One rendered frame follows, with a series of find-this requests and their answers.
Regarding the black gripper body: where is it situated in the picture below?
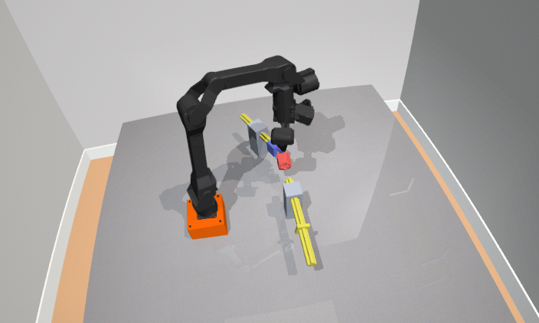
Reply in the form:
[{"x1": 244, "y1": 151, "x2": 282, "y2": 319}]
[{"x1": 271, "y1": 97, "x2": 294, "y2": 145}]

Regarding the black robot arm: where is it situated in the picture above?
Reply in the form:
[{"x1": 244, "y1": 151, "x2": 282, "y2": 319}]
[{"x1": 176, "y1": 55, "x2": 320, "y2": 220}]

